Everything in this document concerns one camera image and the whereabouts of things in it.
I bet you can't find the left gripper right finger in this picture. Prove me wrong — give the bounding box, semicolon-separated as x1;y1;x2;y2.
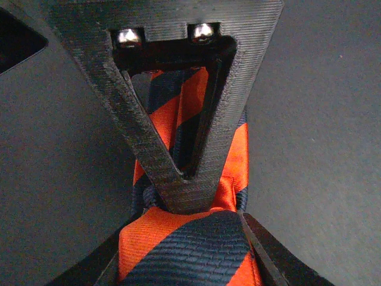
238;212;327;286

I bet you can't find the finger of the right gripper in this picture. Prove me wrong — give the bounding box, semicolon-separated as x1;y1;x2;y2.
40;1;214;215
184;1;283;191

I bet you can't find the orange navy striped tie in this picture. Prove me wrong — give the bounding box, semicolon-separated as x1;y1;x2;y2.
117;67;263;285

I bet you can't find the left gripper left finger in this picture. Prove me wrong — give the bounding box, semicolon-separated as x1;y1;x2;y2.
53;229;120;285

